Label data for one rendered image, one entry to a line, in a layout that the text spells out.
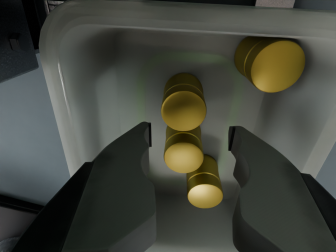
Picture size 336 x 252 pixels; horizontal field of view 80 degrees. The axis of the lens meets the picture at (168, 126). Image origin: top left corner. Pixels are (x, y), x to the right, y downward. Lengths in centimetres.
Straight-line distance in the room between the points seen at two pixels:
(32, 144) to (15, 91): 7
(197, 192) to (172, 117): 8
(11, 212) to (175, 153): 29
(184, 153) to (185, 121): 3
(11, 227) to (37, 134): 18
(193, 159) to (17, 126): 22
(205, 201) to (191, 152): 6
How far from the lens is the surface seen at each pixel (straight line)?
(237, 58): 18
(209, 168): 21
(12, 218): 41
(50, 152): 30
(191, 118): 15
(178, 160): 17
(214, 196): 20
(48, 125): 28
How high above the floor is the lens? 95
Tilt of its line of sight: 60 degrees down
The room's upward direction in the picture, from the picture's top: 173 degrees counter-clockwise
